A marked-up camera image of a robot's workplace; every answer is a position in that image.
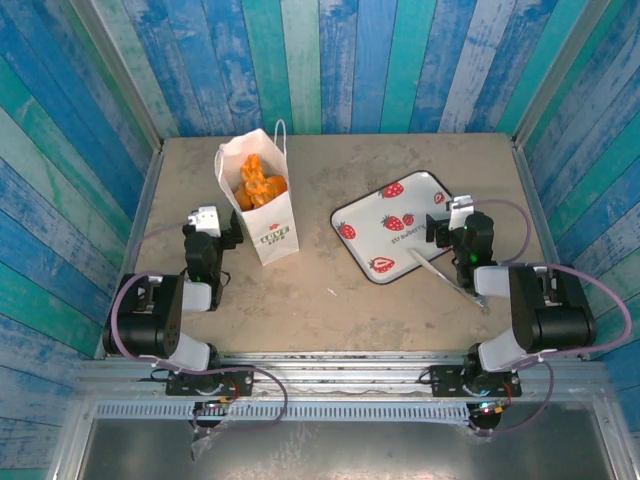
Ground aluminium frame post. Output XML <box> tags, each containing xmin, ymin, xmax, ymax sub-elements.
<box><xmin>510</xmin><ymin>0</ymin><xmax>612</xmax><ymax>147</ymax></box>
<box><xmin>69</xmin><ymin>0</ymin><xmax>165</xmax><ymax>151</ymax></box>

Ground white printed paper bag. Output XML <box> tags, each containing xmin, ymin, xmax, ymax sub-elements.
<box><xmin>213</xmin><ymin>118</ymin><xmax>301</xmax><ymax>267</ymax></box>

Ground white strawberry print tray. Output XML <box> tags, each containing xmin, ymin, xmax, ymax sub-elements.
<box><xmin>329</xmin><ymin>170</ymin><xmax>454</xmax><ymax>285</ymax></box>

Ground aluminium table side rail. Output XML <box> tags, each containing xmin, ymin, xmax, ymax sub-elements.
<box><xmin>93</xmin><ymin>148</ymin><xmax>165</xmax><ymax>360</ymax></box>
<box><xmin>510</xmin><ymin>137</ymin><xmax>592</xmax><ymax>362</ymax></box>

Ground grey white food tongs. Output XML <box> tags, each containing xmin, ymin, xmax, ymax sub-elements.
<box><xmin>408</xmin><ymin>247</ymin><xmax>492</xmax><ymax>315</ymax></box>

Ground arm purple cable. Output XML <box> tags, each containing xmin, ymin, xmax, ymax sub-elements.
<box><xmin>468</xmin><ymin>198</ymin><xmax>634</xmax><ymax>436</ymax></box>
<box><xmin>108</xmin><ymin>219</ymin><xmax>290</xmax><ymax>434</ymax></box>

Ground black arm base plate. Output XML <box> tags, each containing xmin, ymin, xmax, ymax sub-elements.
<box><xmin>428</xmin><ymin>364</ymin><xmax>523</xmax><ymax>399</ymax></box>
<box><xmin>165</xmin><ymin>365</ymin><xmax>255</xmax><ymax>398</ymax></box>

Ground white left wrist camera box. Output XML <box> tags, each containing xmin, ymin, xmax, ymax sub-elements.
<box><xmin>187</xmin><ymin>203</ymin><xmax>221</xmax><ymax>238</ymax></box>

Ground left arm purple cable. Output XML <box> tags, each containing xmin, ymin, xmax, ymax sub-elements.
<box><xmin>108</xmin><ymin>219</ymin><xmax>290</xmax><ymax>434</ymax></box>

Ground grey metal sheet panel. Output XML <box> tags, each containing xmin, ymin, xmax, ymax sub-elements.
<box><xmin>79</xmin><ymin>418</ymin><xmax>617</xmax><ymax>480</ymax></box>

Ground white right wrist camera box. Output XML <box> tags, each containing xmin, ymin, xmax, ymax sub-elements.
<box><xmin>447</xmin><ymin>194</ymin><xmax>475</xmax><ymax>231</ymax></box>

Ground aluminium mounting rail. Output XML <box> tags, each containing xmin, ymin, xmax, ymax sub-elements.
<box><xmin>74</xmin><ymin>349</ymin><xmax>609</xmax><ymax>402</ymax></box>

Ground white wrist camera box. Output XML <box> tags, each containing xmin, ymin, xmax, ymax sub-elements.
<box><xmin>187</xmin><ymin>203</ymin><xmax>221</xmax><ymax>238</ymax></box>
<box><xmin>447</xmin><ymin>194</ymin><xmax>475</xmax><ymax>231</ymax></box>

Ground grey slotted cable duct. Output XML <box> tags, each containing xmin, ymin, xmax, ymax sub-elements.
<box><xmin>93</xmin><ymin>401</ymin><xmax>472</xmax><ymax>424</ymax></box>

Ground twisted orange fake bread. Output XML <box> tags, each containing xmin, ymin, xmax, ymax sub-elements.
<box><xmin>233</xmin><ymin>153</ymin><xmax>276</xmax><ymax>212</ymax></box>

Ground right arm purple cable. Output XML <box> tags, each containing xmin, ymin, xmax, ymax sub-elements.
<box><xmin>468</xmin><ymin>198</ymin><xmax>634</xmax><ymax>436</ymax></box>

